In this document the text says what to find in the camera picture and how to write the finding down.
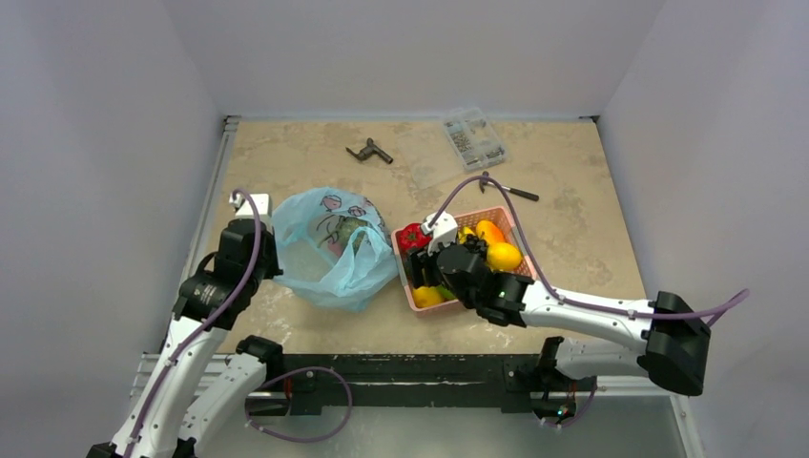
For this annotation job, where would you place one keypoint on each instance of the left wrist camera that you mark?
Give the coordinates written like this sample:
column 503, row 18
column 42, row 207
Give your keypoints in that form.
column 257, row 205

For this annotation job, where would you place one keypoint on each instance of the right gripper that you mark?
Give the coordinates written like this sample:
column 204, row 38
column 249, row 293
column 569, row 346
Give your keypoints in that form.
column 418, row 268

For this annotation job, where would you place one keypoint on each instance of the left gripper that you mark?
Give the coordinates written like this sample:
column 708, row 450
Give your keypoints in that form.
column 273, row 267

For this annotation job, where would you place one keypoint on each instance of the black metal pipe fitting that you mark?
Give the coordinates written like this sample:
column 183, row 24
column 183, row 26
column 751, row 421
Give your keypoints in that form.
column 369, row 150

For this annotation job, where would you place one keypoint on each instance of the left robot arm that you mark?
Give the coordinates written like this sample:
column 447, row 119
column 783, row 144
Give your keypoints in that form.
column 173, row 417

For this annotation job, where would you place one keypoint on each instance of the orange yellow mango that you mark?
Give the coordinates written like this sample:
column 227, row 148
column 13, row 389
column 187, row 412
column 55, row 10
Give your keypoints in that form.
column 489, row 232

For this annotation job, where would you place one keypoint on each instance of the clear plastic screw box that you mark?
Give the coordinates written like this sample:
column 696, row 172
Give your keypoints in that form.
column 463, row 142

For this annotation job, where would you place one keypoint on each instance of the green avocado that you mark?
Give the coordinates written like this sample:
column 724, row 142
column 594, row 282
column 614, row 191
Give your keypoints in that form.
column 350, row 233

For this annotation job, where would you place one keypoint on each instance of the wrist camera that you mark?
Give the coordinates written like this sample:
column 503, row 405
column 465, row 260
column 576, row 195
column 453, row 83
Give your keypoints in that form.
column 257, row 205
column 442, row 230

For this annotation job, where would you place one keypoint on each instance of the pink plastic basket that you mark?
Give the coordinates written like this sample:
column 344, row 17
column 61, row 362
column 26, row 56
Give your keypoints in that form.
column 500, row 216

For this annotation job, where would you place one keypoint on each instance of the green lime fruit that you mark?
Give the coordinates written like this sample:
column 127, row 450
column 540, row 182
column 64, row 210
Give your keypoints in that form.
column 446, row 294

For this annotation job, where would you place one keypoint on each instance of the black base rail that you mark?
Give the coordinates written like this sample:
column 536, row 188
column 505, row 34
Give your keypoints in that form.
column 512, row 383

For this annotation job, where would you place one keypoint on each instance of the red apple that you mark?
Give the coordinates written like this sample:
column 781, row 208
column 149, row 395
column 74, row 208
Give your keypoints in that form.
column 411, row 237

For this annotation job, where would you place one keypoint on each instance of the yellow banana bunch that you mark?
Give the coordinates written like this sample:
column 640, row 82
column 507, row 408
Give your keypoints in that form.
column 463, row 233

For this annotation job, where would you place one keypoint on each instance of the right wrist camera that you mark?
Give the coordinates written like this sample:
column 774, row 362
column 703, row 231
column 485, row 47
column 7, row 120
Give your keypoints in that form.
column 442, row 230

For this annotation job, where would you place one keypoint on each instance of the small black hammer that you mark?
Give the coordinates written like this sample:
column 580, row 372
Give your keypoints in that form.
column 514, row 191

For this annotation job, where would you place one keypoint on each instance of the yellow lemon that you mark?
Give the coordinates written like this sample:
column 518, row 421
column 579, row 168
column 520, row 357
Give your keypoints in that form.
column 503, row 256

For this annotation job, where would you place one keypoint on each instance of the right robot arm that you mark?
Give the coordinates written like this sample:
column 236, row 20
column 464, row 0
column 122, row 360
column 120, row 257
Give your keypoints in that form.
column 662, row 339

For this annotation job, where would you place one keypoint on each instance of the light blue plastic bag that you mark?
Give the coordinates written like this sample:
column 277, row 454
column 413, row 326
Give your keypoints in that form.
column 315, row 266

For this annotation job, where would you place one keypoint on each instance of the orange fruit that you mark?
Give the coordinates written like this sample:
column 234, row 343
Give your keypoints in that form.
column 427, row 296

